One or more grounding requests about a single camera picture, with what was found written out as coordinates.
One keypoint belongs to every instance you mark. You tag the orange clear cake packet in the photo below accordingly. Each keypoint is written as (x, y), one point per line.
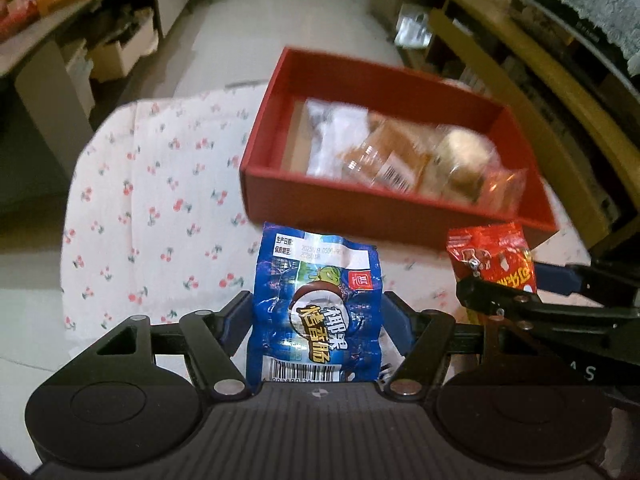
(390, 150)

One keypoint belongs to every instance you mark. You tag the round pastry clear packet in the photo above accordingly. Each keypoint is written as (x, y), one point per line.
(465, 160)

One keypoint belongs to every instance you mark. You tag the red snack packet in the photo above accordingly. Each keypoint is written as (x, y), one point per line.
(495, 255)

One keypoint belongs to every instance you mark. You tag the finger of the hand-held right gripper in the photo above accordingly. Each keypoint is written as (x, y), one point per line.
(552, 277)
(500, 300)

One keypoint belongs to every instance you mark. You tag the blue sausage snack packet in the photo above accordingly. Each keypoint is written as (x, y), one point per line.
(310, 280)

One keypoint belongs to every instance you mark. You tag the red cardboard box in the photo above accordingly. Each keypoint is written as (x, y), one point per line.
(350, 210)

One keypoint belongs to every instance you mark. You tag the pile of red packets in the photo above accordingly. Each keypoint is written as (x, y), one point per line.
(15, 5)

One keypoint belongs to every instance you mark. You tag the white storage box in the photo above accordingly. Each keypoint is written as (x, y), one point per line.
(125, 55)

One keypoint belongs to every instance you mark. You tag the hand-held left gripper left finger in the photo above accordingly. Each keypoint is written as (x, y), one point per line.
(235, 320)

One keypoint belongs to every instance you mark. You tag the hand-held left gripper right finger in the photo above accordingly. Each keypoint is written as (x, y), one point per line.
(398, 322)

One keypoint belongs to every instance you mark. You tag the small clear plastic bag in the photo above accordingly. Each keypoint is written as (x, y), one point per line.
(412, 27)

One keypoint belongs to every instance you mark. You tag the cherry print tablecloth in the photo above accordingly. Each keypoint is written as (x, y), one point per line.
(165, 185)

